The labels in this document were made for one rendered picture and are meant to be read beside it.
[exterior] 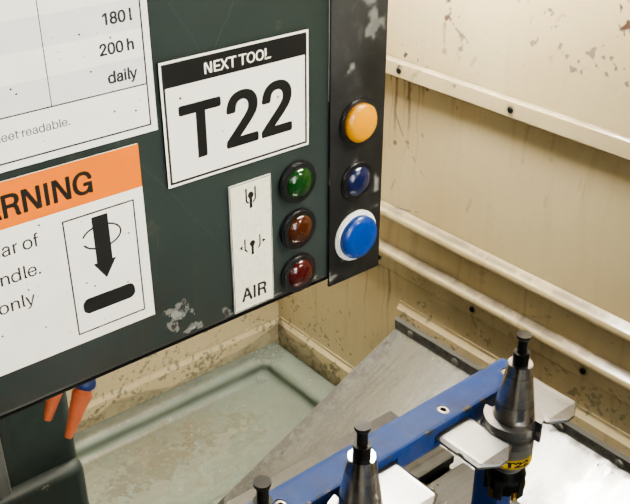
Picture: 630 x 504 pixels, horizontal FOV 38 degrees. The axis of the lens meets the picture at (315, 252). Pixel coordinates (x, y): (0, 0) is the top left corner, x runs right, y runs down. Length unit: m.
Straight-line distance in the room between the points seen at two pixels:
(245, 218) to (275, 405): 1.51
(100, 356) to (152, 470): 1.38
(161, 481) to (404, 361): 0.53
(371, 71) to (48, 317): 0.24
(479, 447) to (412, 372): 0.75
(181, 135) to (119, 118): 0.04
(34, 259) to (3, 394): 0.08
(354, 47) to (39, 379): 0.26
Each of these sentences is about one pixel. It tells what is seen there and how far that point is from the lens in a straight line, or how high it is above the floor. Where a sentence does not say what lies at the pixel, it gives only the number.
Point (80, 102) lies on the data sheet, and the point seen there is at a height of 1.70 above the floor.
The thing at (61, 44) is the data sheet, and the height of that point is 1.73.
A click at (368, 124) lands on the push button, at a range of 0.58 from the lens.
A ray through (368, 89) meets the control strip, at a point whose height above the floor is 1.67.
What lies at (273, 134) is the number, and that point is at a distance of 0.54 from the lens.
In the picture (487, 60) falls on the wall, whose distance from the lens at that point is 1.45.
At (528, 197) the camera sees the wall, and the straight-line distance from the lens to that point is 1.47.
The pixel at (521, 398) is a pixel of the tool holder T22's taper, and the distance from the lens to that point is 0.99.
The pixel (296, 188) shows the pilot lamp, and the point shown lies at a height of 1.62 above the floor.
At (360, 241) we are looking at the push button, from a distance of 0.61.
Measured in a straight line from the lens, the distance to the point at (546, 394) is 1.07.
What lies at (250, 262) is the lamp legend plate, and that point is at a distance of 0.56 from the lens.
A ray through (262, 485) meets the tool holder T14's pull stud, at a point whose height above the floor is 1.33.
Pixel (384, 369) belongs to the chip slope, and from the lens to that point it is 1.75.
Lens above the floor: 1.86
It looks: 29 degrees down
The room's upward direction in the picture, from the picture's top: straight up
